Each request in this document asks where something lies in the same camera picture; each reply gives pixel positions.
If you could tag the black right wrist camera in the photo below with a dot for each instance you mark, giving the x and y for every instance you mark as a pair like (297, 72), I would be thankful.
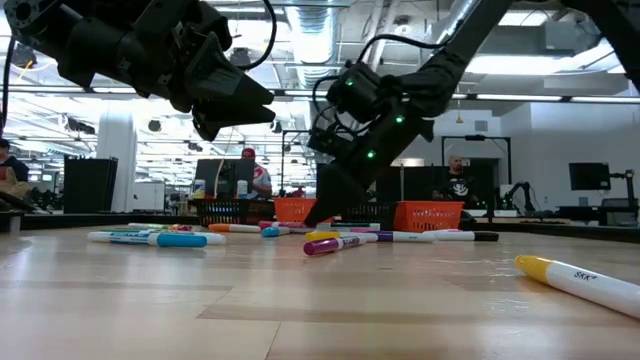
(355, 92)

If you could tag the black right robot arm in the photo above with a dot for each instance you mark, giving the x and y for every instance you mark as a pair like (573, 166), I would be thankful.
(475, 45)

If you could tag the purple capped Expo marker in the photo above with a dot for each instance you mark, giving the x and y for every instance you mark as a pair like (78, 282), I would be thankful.
(325, 246)

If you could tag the silver ventilation duct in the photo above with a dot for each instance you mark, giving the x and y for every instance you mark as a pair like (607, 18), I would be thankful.
(312, 30)

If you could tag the person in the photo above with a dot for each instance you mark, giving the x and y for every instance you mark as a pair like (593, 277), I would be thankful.
(457, 187)
(12, 175)
(261, 180)

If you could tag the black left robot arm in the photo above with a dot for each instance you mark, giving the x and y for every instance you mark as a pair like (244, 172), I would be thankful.
(35, 22)

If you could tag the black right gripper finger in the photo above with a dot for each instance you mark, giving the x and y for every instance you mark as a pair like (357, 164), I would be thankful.
(335, 195)

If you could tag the black ceiling spotlight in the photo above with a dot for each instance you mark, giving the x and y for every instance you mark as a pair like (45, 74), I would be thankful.
(241, 56)
(22, 57)

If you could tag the light blue capped white marker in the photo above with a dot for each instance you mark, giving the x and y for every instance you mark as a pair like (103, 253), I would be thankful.
(175, 241)

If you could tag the orange capped white marker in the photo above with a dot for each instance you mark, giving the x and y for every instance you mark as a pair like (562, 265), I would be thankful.
(220, 228)

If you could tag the short light blue capped marker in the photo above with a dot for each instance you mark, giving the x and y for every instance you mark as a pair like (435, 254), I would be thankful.
(272, 232)

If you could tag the black frame stand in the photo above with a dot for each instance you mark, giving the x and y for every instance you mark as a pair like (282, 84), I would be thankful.
(475, 137)

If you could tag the yellow capped white marker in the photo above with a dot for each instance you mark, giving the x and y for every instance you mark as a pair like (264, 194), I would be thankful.
(322, 235)

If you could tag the black partition panel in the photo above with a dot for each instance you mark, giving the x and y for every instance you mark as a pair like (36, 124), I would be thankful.
(420, 182)

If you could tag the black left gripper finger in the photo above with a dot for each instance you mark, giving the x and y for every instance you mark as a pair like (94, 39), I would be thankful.
(220, 120)
(225, 85)

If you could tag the black dome camera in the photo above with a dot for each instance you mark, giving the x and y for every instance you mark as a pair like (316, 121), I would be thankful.
(276, 127)
(155, 125)

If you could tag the black cabinet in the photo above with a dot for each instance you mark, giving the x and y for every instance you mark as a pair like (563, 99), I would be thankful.
(90, 185)

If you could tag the magenta capped white marker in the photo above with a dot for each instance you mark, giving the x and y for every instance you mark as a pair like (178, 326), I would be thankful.
(362, 230)

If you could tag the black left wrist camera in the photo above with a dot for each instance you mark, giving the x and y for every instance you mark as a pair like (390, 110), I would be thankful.
(170, 20)

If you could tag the black background robot arm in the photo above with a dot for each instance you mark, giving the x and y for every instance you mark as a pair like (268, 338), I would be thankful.
(520, 187)

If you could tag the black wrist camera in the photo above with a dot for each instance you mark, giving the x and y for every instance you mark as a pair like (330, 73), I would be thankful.
(170, 20)
(355, 92)

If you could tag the yellow capped SKK marker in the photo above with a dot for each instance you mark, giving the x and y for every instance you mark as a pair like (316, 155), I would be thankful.
(575, 282)

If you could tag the thin green marker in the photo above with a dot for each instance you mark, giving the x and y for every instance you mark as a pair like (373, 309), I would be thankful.
(150, 226)

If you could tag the black plastic mesh basket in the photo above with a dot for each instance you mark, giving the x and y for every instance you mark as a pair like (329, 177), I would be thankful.
(375, 214)
(220, 215)

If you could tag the black computer monitor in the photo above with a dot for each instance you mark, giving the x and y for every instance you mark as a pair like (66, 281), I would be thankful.
(590, 176)
(225, 175)

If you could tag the dark green capped marker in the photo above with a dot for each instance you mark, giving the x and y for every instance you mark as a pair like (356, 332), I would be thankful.
(350, 226)

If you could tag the black capped white marker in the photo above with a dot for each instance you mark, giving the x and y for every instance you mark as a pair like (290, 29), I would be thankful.
(485, 236)

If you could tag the orange plastic mesh basket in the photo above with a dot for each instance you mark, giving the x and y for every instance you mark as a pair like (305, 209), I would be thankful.
(292, 210)
(430, 216)

